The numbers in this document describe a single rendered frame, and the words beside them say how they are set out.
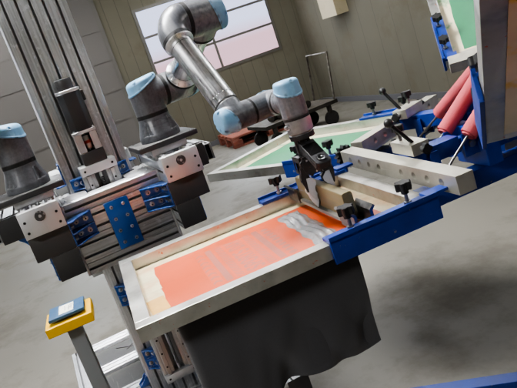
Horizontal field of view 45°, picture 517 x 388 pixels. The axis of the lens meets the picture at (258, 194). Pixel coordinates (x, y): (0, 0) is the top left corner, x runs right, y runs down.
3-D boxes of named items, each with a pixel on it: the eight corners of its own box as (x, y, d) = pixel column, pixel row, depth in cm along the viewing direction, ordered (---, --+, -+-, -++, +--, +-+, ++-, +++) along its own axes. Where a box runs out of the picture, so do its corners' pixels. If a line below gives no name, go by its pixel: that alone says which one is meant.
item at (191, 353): (233, 467, 157) (174, 319, 147) (199, 387, 200) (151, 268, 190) (245, 461, 158) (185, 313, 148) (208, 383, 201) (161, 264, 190)
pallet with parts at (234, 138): (290, 117, 1045) (283, 95, 1036) (315, 118, 959) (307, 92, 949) (218, 146, 1006) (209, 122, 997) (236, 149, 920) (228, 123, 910)
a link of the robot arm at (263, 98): (238, 99, 182) (256, 96, 172) (268, 87, 187) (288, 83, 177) (246, 125, 184) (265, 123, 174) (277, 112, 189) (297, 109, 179)
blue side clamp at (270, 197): (268, 219, 201) (261, 199, 199) (263, 217, 205) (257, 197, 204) (349, 185, 207) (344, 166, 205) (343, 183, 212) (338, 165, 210)
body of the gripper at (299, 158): (319, 166, 183) (307, 127, 180) (331, 169, 175) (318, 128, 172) (296, 175, 181) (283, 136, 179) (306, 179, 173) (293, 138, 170)
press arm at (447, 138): (411, 172, 181) (407, 156, 179) (401, 170, 186) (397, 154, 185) (461, 151, 184) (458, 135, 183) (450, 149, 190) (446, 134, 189)
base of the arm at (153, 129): (138, 143, 236) (128, 118, 234) (175, 129, 241) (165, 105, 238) (145, 145, 222) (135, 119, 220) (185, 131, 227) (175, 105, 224)
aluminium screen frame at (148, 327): (141, 344, 139) (135, 329, 138) (122, 272, 194) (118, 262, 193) (441, 212, 155) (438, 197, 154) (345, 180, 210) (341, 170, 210)
